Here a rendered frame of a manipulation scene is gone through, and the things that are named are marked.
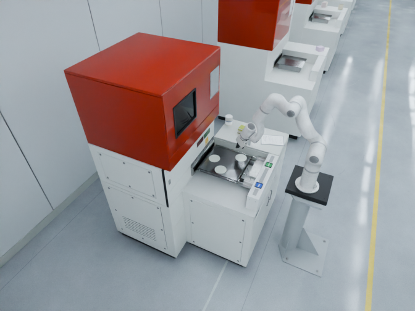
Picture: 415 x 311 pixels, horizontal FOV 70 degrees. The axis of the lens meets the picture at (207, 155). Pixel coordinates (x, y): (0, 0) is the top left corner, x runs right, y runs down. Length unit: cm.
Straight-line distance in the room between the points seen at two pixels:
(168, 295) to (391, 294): 197
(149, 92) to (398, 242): 291
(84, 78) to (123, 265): 182
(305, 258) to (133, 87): 226
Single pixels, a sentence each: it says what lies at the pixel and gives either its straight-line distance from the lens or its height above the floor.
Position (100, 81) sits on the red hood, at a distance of 195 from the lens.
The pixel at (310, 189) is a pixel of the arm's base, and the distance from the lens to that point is 252.
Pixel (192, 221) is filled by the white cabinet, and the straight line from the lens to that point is 272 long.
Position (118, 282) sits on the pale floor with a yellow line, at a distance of 303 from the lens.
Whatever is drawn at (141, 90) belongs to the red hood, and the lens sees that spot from 176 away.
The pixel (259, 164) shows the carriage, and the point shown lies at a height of 88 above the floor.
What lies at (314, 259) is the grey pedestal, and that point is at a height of 1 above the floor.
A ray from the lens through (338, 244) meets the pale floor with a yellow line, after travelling 338.
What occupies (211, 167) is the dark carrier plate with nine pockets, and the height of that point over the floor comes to 90.
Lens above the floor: 263
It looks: 41 degrees down
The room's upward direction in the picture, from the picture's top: straight up
